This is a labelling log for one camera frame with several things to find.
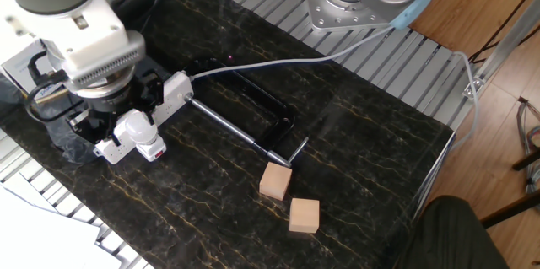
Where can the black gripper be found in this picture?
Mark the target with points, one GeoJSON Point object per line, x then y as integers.
{"type": "Point", "coordinates": [111, 100]}

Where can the white light bulb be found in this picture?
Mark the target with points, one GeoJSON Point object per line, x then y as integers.
{"type": "Point", "coordinates": [141, 127]}

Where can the white bulb holder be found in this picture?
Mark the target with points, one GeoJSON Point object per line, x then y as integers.
{"type": "Point", "coordinates": [152, 150]}

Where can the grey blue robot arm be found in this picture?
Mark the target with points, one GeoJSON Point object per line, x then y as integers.
{"type": "Point", "coordinates": [71, 28]}

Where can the white power strip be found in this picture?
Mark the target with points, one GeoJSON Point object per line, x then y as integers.
{"type": "Point", "coordinates": [177, 89]}

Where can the white paper sheets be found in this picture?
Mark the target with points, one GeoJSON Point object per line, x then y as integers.
{"type": "Point", "coordinates": [42, 239]}

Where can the black C-clamp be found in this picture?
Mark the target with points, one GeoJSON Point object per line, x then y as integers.
{"type": "Point", "coordinates": [282, 123]}

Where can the wooden cube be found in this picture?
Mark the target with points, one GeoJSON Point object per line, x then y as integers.
{"type": "Point", "coordinates": [304, 216]}
{"type": "Point", "coordinates": [275, 181]}

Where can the dark trousered person leg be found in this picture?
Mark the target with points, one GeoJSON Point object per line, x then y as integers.
{"type": "Point", "coordinates": [451, 239]}

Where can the dark wooden stool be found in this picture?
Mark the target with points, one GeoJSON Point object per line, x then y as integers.
{"type": "Point", "coordinates": [506, 212]}

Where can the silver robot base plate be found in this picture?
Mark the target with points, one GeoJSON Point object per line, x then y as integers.
{"type": "Point", "coordinates": [333, 14]}

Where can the aluminium frame rail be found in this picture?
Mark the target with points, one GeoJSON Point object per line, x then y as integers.
{"type": "Point", "coordinates": [502, 41]}

